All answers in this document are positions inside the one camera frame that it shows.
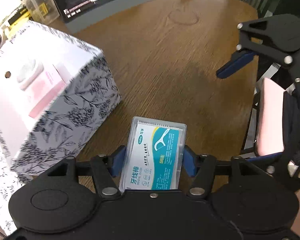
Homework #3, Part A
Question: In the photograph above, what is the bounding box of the dental floss pick box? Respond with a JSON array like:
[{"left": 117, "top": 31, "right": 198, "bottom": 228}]
[{"left": 119, "top": 116, "right": 187, "bottom": 192}]

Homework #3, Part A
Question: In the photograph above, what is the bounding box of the floral box base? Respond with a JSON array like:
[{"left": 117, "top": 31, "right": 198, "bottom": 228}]
[{"left": 0, "top": 21, "right": 121, "bottom": 175}]

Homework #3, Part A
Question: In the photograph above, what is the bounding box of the floral box lid XIEFURN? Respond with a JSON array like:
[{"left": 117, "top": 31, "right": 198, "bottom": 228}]
[{"left": 0, "top": 146, "right": 28, "bottom": 235}]

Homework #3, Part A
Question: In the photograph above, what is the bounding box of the pink card box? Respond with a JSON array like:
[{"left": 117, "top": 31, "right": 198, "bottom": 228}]
[{"left": 18, "top": 64, "right": 66, "bottom": 118}]

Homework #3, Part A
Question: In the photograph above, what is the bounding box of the grey tablet cover mat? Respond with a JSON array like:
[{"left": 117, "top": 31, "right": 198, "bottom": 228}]
[{"left": 65, "top": 0, "right": 152, "bottom": 34}]

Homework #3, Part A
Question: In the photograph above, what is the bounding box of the clear plastic water jug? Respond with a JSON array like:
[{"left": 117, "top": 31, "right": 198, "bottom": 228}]
[{"left": 22, "top": 0, "right": 59, "bottom": 25}]

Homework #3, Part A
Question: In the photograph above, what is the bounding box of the yellow black box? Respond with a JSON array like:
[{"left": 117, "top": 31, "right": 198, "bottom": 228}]
[{"left": 0, "top": 4, "right": 33, "bottom": 32}]

